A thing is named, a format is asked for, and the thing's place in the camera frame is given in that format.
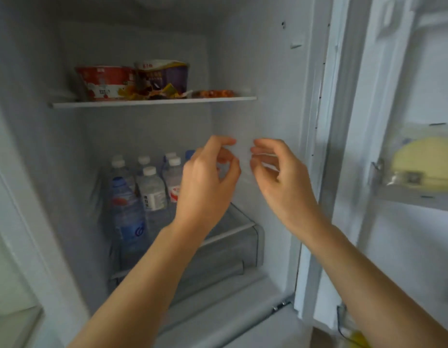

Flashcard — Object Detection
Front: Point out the person's right hand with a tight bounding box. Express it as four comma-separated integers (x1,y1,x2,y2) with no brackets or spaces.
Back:
249,138,328,243

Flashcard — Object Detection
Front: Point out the person's left hand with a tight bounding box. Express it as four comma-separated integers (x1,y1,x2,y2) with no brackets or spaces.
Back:
173,135,242,236

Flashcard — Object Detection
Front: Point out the white label water bottle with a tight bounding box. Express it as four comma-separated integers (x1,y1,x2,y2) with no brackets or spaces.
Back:
137,165,169,236

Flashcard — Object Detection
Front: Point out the purple cap water bottle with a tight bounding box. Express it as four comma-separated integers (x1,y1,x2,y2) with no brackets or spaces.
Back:
109,176,149,269

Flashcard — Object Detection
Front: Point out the orange sausages bunch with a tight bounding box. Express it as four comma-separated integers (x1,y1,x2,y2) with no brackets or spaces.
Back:
128,83,239,100

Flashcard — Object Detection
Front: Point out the white refrigerator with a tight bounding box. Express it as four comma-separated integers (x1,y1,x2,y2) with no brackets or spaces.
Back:
0,0,448,348

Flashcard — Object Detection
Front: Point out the purple instant noodles cup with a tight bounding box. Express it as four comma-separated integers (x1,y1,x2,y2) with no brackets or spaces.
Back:
135,59,190,98

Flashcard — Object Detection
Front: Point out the bun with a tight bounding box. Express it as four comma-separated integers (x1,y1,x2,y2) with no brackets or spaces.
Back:
389,135,448,191

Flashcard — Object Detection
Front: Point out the red instant noodle cup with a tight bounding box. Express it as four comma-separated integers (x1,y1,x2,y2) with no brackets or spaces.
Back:
75,65,137,102

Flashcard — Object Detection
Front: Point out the person's right forearm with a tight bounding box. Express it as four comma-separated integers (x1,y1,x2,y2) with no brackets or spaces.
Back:
302,222,448,348

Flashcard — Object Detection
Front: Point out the person's left forearm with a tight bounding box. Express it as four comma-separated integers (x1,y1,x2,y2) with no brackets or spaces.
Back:
66,222,210,348

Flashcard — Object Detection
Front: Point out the glass refrigerator shelf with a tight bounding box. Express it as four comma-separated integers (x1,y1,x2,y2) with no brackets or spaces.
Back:
48,96,258,110
108,203,257,283

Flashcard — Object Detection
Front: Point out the white sliding glass door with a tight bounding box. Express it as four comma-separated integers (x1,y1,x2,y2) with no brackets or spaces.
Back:
0,220,43,348

